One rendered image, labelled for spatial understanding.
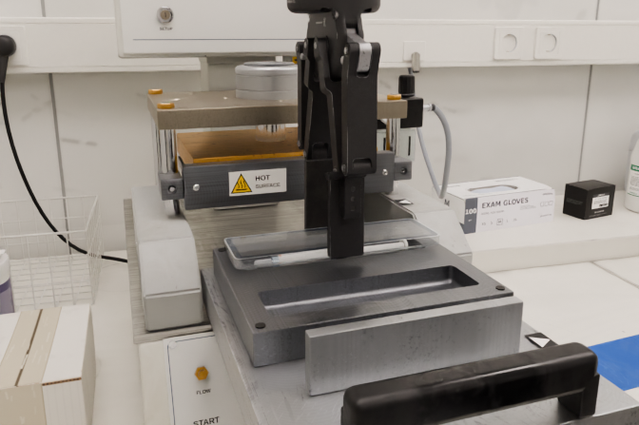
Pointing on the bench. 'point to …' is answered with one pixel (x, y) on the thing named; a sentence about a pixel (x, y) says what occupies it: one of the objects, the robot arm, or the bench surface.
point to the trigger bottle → (633, 182)
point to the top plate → (246, 101)
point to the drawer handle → (478, 388)
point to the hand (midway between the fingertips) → (332, 209)
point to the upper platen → (238, 144)
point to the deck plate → (210, 223)
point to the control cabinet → (205, 9)
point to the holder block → (342, 295)
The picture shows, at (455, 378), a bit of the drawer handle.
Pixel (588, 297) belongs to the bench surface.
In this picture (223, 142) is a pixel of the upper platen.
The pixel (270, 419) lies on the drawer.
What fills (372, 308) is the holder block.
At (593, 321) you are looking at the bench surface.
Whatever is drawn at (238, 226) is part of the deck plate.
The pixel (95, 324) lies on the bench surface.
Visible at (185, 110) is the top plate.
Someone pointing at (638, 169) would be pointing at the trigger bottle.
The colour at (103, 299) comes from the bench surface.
